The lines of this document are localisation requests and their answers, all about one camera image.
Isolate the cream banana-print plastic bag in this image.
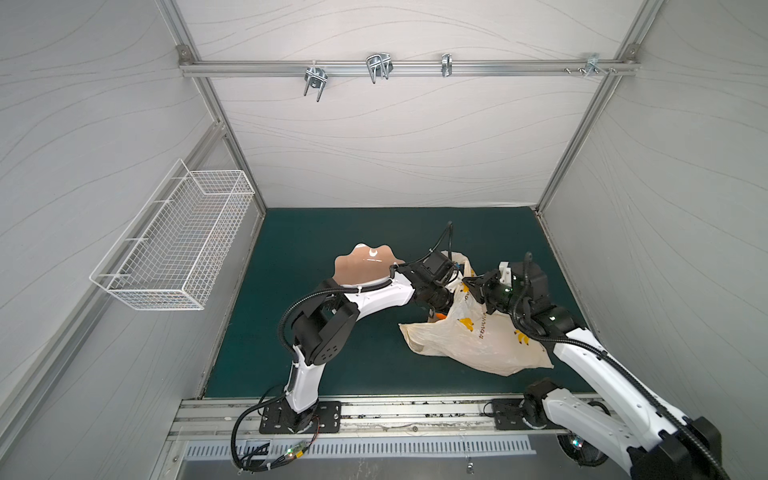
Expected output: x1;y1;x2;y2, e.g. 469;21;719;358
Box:
399;252;554;377

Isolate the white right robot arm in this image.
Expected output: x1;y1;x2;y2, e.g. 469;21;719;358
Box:
463;254;728;479

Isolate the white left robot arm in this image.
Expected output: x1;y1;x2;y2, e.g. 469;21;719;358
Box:
259;244;461;434

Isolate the pink scalloped plastic bowl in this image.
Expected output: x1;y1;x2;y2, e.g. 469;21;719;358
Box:
332;243;404;286

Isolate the metal clamp hook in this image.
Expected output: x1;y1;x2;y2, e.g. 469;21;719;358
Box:
441;53;453;78

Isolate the metal U-bolt hook middle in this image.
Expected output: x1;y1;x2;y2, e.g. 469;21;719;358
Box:
365;52;393;84

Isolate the metal u-bolt hook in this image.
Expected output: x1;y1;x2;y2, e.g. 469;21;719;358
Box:
365;52;393;84
303;66;328;102

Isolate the metal U-bolt hook left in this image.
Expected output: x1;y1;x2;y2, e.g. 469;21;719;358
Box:
303;66;328;102

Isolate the aluminium top crossbar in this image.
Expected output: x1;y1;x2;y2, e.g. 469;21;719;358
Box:
180;57;641;78

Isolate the white vented floor strip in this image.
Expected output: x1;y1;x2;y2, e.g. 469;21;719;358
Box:
183;434;537;461

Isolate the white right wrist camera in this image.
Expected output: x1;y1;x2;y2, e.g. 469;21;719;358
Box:
498;261;515;287

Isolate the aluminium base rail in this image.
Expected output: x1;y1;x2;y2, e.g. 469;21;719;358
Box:
167;392;661;439

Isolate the metal bracket hook right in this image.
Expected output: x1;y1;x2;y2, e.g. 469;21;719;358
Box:
564;53;617;78

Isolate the white wire basket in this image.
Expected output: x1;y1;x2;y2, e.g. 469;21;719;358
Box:
89;159;255;311

